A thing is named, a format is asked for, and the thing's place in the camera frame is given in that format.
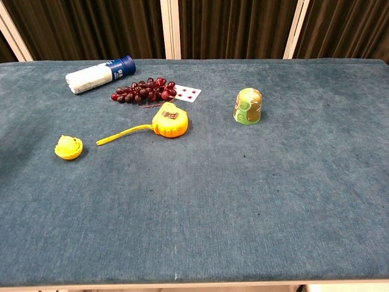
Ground green and brown painted thimble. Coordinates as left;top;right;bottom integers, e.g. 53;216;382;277
233;87;263;126

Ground yellow broken eggshell piece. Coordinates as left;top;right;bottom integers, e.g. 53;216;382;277
54;134;84;161

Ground yellow tape measure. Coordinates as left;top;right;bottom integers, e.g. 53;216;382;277
95;102;189;147

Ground hearts playing card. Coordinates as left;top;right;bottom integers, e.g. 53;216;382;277
173;84;202;103

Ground blue table cloth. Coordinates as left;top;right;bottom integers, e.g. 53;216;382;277
0;58;389;288

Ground dark red grape bunch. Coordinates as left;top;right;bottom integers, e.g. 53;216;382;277
111;77;177;109

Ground white bottle with blue cap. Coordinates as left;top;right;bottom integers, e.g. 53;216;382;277
65;55;137;95

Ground dark brown curtain panel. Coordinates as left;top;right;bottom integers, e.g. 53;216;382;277
2;0;167;61
177;0;298;60
0;30;19;64
293;0;389;64

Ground white frame post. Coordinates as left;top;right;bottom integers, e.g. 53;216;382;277
282;0;314;60
0;2;33;63
160;0;182;60

